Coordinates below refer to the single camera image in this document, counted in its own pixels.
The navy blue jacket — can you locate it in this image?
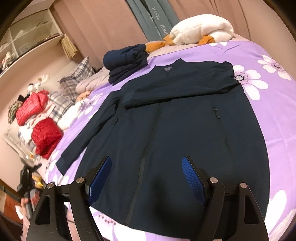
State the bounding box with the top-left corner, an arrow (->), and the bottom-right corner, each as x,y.
56,59 -> 270,238

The red puffer jacket lower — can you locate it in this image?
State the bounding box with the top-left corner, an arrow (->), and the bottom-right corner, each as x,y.
31,118 -> 63,160

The red puffer jacket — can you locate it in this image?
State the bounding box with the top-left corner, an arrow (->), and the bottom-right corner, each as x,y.
16,90 -> 49,126
31,118 -> 63,160

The plaid grey pillow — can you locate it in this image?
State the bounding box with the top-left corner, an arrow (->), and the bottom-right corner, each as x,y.
49,57 -> 95,123

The red puffer jacket upper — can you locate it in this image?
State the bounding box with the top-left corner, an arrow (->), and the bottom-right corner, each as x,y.
16,90 -> 49,126

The folded navy garment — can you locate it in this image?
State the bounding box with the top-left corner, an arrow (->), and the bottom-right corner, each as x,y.
103,44 -> 148,85

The purple floral bed sheet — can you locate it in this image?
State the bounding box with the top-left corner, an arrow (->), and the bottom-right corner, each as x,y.
43,41 -> 295,240

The pink curtain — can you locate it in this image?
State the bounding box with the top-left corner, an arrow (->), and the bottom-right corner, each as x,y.
50,1 -> 250,68

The white orange plush duck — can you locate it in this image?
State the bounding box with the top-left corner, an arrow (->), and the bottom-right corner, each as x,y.
146,14 -> 234,54

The teal lettered curtain band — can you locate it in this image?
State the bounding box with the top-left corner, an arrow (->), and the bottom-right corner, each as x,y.
125,0 -> 179,41

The white wall shelf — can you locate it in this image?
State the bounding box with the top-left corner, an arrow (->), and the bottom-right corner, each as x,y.
1,1 -> 63,79

